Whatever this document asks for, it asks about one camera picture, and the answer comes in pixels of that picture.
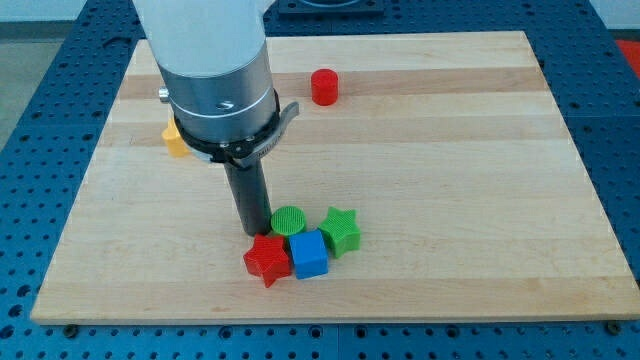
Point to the yellow hexagon block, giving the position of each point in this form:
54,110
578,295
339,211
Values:
174,143

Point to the green star block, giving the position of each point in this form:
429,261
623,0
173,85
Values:
340,231

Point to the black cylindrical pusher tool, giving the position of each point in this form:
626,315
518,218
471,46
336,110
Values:
248,187

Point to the red cylinder block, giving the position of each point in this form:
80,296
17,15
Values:
324,87

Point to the wooden board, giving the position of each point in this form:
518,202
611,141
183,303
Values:
473,202

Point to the blue cube block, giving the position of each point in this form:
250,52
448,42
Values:
309,254

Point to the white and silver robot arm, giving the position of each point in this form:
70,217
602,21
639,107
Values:
213,58

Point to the red star block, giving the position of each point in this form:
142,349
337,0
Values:
267,259

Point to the green circle block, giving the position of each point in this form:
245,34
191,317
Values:
288,220

